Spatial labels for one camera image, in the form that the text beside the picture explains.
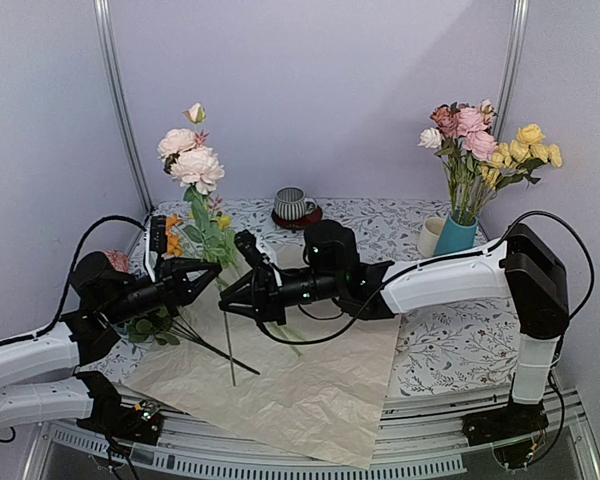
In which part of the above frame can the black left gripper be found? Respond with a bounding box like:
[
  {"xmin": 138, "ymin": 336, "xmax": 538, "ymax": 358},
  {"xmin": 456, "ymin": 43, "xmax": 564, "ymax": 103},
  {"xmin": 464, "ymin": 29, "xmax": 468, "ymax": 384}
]
[{"xmin": 102, "ymin": 257, "xmax": 222, "ymax": 325}]

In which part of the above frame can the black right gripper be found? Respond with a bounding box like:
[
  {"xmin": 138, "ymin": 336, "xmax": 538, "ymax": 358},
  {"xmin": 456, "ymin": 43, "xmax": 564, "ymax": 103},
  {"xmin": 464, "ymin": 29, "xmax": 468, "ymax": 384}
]
[{"xmin": 219, "ymin": 263, "xmax": 343, "ymax": 325}]

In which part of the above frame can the flower bouquet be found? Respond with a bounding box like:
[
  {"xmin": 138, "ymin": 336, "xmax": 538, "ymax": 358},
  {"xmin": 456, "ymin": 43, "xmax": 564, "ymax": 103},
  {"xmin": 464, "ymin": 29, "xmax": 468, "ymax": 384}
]
[{"xmin": 163, "ymin": 212, "xmax": 306, "ymax": 359}]

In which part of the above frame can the cream wrapping paper sheet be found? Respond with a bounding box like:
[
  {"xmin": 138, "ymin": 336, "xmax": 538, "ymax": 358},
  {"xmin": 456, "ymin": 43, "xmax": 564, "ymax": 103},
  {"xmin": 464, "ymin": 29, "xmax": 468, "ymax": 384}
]
[{"xmin": 123, "ymin": 286, "xmax": 400, "ymax": 469}]

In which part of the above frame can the teal vase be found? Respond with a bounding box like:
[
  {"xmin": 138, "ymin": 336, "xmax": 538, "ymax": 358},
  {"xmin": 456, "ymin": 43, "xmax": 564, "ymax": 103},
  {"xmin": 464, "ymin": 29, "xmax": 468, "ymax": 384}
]
[{"xmin": 434, "ymin": 210, "xmax": 478, "ymax": 256}]

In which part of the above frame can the white and mauve rose stem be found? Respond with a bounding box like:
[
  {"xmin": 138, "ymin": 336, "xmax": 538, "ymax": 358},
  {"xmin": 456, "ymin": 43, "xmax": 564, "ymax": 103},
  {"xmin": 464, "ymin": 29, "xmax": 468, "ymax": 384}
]
[{"xmin": 418, "ymin": 102, "xmax": 475, "ymax": 226}]

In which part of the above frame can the yellow rose stem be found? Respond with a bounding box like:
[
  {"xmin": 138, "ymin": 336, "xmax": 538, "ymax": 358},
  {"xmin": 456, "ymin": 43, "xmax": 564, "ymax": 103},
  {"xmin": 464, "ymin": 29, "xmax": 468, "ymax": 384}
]
[{"xmin": 472, "ymin": 124, "xmax": 563, "ymax": 218}]

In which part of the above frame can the large pink peony stem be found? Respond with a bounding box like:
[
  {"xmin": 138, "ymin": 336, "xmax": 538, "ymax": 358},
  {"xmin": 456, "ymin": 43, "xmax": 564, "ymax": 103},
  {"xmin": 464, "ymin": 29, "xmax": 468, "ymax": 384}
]
[{"xmin": 456, "ymin": 99, "xmax": 500, "ymax": 225}]

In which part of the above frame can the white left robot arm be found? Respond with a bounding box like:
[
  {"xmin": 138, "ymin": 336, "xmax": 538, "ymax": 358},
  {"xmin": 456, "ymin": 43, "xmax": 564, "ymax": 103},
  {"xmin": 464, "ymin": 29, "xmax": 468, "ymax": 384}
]
[{"xmin": 0, "ymin": 252, "xmax": 221, "ymax": 444}]

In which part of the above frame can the dark red saucer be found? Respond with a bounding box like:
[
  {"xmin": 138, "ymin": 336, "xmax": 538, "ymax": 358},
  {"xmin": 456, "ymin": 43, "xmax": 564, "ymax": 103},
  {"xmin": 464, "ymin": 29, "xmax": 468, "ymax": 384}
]
[{"xmin": 271, "ymin": 203, "xmax": 324, "ymax": 231}]

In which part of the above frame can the striped cup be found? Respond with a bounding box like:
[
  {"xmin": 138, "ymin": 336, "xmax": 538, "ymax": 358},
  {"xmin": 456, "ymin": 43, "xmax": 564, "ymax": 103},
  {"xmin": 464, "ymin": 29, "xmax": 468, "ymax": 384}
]
[{"xmin": 274, "ymin": 187, "xmax": 317, "ymax": 221}]

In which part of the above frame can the cream mug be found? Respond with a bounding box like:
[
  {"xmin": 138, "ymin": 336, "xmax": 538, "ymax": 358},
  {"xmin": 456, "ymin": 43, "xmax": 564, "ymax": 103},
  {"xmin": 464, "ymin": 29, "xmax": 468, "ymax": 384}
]
[{"xmin": 416, "ymin": 217, "xmax": 445, "ymax": 258}]

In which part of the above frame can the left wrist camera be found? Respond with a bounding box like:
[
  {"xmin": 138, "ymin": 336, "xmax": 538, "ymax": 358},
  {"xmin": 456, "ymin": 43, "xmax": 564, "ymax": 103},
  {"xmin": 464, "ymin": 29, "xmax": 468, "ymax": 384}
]
[{"xmin": 143, "ymin": 215, "xmax": 167, "ymax": 282}]

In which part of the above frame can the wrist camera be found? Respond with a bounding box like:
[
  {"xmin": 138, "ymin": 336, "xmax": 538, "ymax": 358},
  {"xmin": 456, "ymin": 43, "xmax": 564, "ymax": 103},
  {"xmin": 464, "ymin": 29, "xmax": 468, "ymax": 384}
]
[
  {"xmin": 143, "ymin": 215, "xmax": 167, "ymax": 282},
  {"xmin": 234, "ymin": 230, "xmax": 278, "ymax": 272}
]

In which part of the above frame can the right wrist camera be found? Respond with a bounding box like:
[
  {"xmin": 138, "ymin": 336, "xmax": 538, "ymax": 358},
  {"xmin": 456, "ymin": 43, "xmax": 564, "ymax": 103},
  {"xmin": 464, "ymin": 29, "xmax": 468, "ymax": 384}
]
[{"xmin": 234, "ymin": 230, "xmax": 278, "ymax": 272}]

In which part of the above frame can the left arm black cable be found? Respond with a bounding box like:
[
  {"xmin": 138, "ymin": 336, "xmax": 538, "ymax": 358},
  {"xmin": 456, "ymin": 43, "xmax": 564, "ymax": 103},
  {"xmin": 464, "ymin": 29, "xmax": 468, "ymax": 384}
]
[{"xmin": 0, "ymin": 215, "xmax": 154, "ymax": 346}]

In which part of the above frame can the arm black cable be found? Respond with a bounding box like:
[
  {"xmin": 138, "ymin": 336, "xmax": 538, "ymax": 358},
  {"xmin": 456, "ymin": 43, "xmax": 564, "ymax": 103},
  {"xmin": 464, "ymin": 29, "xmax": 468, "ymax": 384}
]
[
  {"xmin": 257, "ymin": 210, "xmax": 596, "ymax": 466},
  {"xmin": 0, "ymin": 215, "xmax": 154, "ymax": 346}
]

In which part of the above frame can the aluminium table front rail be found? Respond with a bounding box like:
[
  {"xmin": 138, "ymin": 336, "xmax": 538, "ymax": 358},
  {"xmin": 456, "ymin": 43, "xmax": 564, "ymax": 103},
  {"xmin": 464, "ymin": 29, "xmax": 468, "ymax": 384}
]
[{"xmin": 22, "ymin": 384, "xmax": 600, "ymax": 480}]

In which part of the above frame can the left aluminium frame post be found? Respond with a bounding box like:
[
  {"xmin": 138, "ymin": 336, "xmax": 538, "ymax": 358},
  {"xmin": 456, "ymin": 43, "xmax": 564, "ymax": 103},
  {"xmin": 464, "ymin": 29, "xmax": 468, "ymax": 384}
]
[{"xmin": 93, "ymin": 0, "xmax": 154, "ymax": 213}]

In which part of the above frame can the aluminium frame post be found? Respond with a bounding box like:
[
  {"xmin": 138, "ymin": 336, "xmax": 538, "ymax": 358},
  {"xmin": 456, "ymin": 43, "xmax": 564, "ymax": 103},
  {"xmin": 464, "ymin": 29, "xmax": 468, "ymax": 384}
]
[
  {"xmin": 93, "ymin": 0, "xmax": 154, "ymax": 213},
  {"xmin": 492, "ymin": 0, "xmax": 529, "ymax": 140}
]

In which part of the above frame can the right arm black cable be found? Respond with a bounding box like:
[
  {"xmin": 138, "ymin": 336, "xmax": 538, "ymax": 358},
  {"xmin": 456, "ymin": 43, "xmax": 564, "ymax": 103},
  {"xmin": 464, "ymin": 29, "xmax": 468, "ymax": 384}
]
[{"xmin": 257, "ymin": 210, "xmax": 596, "ymax": 466}]

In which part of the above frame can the right aluminium frame post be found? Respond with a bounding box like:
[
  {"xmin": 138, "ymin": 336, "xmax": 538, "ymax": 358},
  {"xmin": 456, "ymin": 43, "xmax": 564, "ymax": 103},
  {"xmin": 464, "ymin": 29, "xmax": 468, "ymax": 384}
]
[{"xmin": 492, "ymin": 0, "xmax": 529, "ymax": 140}]

